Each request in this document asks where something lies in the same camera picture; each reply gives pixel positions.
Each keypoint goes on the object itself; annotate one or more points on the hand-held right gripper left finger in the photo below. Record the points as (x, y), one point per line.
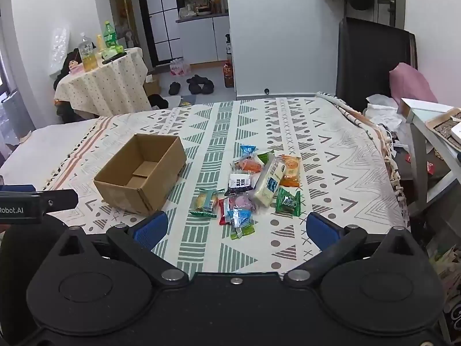
(151, 229)

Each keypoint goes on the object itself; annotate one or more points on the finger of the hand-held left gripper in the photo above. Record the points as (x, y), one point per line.
(59, 200)

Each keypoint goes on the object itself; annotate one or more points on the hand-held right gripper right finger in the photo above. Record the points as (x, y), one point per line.
(322, 231)

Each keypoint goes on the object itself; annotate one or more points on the dark green snack packet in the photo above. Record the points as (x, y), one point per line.
(288, 203)

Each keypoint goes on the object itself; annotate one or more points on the brown cardboard box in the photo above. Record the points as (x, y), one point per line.
(122, 191)

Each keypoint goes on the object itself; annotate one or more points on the yellow cake packet green ends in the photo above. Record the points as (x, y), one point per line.
(205, 203)

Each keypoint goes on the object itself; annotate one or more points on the orange cake packet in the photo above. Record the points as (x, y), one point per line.
(290, 171)

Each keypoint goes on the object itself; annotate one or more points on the long white cracker packet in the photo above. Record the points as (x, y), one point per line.
(268, 184)

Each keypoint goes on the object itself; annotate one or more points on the red snack packet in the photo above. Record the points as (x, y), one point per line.
(223, 212)

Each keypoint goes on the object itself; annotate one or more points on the small light green snack packet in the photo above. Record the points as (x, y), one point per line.
(243, 231)

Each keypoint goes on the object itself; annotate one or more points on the small blue silver snack packet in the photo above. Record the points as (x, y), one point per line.
(238, 217)

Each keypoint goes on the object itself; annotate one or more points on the purple snack packet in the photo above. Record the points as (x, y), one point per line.
(242, 202)

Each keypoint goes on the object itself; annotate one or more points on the green and white snack packet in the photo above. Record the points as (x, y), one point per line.
(265, 156)

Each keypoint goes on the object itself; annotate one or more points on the black and white snack packet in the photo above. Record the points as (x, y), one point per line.
(239, 182)

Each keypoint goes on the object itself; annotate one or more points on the clear packet with orange snack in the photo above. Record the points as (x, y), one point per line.
(249, 165)

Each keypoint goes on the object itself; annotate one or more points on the white bed sheet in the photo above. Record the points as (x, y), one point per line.
(36, 144)

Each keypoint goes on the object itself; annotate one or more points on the printed blanket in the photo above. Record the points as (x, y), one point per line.
(324, 151)

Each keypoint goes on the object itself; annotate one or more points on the round table with dotted cloth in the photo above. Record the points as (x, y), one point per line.
(104, 86)

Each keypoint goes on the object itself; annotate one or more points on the dark cloth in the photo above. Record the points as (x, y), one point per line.
(157, 101)

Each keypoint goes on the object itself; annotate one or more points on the pile of printed packaging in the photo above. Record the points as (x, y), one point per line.
(446, 277)

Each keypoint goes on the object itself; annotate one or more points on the white side table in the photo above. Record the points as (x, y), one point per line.
(419, 140)

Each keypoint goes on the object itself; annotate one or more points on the black bag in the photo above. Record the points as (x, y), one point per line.
(65, 66)

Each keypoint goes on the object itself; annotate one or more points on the pink doll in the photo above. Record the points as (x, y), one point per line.
(75, 66)

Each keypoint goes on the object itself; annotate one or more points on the white plastic bag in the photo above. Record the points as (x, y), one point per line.
(383, 110)

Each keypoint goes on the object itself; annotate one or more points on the black slipper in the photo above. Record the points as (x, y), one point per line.
(175, 88)

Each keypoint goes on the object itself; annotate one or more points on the small cardboard box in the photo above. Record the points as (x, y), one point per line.
(152, 85)

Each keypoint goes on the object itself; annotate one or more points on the clear bottle with yellow drink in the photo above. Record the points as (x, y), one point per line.
(87, 52)

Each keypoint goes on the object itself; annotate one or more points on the pair of black slippers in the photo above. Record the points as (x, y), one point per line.
(200, 84)

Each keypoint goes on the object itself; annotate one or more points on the green and white pack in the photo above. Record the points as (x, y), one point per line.
(112, 52)

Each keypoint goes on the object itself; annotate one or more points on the slim yellow bottle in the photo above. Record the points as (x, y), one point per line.
(99, 45)

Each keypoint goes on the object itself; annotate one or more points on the pink pack of bottles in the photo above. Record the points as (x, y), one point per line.
(180, 67)

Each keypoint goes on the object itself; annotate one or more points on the brown patterned tray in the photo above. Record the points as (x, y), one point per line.
(446, 124)

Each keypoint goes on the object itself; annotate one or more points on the black chair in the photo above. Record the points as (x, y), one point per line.
(367, 65)

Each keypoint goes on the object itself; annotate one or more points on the pink pillow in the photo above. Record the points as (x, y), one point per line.
(410, 83)

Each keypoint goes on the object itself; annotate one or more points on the green soda bottle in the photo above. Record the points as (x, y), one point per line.
(109, 34)

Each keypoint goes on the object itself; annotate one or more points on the red carton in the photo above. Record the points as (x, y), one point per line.
(228, 74)

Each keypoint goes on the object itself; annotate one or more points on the white kitchen cabinet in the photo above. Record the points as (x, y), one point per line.
(203, 38)

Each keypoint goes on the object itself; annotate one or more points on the black framed sliding door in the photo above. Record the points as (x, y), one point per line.
(160, 18)

